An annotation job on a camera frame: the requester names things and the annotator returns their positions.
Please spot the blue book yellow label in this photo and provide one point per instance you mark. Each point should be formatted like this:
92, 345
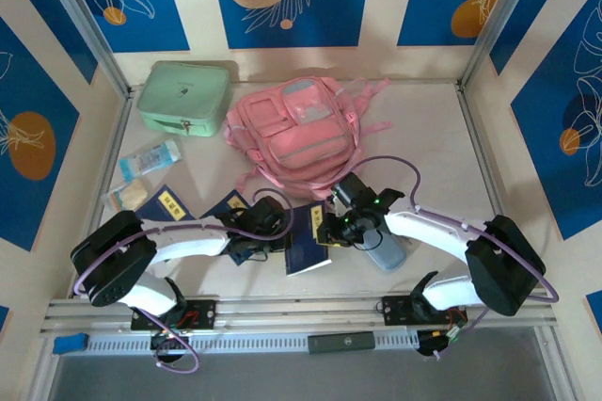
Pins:
162, 208
230, 201
303, 255

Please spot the light blue pencil case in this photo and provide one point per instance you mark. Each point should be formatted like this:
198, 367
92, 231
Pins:
388, 255

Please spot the pink backpack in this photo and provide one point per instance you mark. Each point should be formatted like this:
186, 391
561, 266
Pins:
301, 147

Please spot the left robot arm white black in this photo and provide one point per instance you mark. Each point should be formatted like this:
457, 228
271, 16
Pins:
188, 238

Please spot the blue white tissue pack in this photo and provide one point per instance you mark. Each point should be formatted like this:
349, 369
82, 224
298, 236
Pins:
150, 158

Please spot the dark rectangular bar device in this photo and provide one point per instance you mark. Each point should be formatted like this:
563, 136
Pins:
341, 342

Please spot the clear snack packet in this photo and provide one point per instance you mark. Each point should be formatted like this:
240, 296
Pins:
129, 194

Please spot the mint green zip pouch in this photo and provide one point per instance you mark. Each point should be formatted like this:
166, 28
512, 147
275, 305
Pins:
183, 90

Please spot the blue tape piece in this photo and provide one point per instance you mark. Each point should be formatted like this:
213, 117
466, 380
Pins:
70, 343

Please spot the aluminium front rail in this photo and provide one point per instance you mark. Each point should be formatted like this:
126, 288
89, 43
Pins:
301, 311

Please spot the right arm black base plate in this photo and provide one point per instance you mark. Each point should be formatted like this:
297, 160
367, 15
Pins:
392, 309

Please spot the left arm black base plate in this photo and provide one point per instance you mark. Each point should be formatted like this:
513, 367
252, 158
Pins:
207, 314

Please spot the aluminium side rail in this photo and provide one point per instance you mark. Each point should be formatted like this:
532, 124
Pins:
120, 130
488, 175

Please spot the aluminium frame post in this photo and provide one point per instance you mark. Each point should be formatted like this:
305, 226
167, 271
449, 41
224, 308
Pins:
84, 24
498, 10

